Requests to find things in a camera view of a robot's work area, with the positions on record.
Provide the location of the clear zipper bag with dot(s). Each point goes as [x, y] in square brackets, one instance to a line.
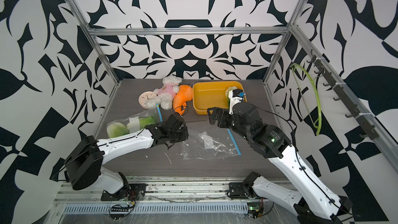
[210, 144]
[154, 113]

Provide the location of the white teddy bear pink shirt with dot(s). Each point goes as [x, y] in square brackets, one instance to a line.
[165, 95]

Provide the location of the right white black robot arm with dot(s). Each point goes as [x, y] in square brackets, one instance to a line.
[312, 202]

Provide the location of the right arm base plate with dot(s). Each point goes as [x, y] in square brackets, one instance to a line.
[242, 190]

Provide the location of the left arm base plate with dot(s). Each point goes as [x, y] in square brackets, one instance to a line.
[131, 193]

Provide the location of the orange plush toy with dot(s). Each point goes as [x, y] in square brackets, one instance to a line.
[184, 95]

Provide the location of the black wall hook rack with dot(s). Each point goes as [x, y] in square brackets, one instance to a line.
[346, 96]

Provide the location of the aluminium frame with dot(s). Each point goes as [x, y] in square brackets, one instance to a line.
[245, 39]

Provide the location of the small pink round clock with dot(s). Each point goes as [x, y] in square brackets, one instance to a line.
[145, 97]

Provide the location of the chinese cabbage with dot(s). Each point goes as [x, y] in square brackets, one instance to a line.
[229, 94]
[137, 123]
[116, 129]

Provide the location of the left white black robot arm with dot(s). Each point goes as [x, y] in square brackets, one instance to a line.
[84, 166]

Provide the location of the yellow plastic tray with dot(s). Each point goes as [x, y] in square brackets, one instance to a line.
[212, 94]

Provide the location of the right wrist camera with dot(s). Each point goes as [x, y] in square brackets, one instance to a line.
[238, 97]

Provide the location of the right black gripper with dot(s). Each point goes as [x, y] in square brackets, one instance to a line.
[223, 117]

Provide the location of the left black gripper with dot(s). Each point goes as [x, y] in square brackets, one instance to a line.
[173, 129]

